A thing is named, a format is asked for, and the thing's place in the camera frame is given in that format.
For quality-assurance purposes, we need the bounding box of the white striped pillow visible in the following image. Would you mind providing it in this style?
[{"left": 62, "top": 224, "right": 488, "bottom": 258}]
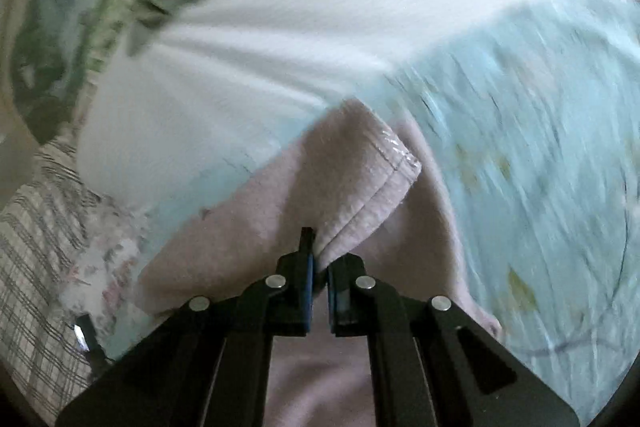
[{"left": 75, "top": 0, "right": 591, "bottom": 208}]

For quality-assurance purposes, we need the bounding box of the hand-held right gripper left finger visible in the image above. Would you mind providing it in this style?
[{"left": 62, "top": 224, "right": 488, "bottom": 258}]
[{"left": 55, "top": 227, "right": 317, "bottom": 427}]

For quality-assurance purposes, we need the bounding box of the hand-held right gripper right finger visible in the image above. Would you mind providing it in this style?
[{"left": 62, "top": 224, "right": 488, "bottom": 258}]
[{"left": 326, "top": 254, "right": 582, "bottom": 427}]

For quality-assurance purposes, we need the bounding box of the plaid checked cloth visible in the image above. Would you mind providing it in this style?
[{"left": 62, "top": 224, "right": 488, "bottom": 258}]
[{"left": 0, "top": 137, "right": 101, "bottom": 423}]

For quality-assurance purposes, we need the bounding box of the light blue floral bed sheet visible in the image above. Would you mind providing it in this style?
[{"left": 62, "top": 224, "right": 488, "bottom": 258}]
[{"left": 100, "top": 0, "right": 640, "bottom": 423}]

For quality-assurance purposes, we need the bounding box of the pink knit sweater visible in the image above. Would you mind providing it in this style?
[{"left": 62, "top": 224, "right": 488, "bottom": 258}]
[{"left": 135, "top": 99, "right": 503, "bottom": 427}]

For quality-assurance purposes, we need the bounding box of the white pink floral cloth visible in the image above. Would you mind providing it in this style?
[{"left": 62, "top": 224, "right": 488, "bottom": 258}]
[{"left": 60, "top": 197, "right": 151, "bottom": 338}]

